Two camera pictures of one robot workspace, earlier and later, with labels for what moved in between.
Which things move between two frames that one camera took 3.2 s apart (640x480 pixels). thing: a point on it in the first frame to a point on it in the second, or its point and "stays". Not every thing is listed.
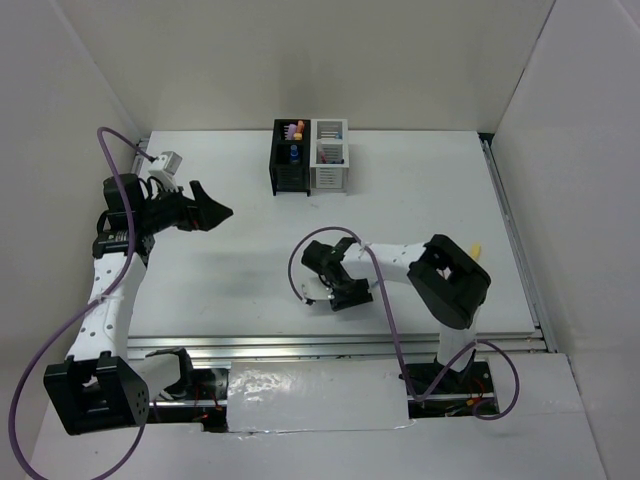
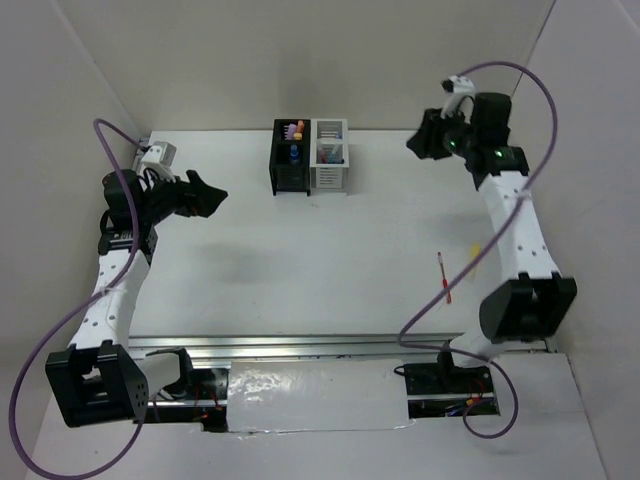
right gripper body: (350, 293) to (457, 135)
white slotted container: (329, 156) stays
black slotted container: (290, 160) stays
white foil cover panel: (316, 395) stays
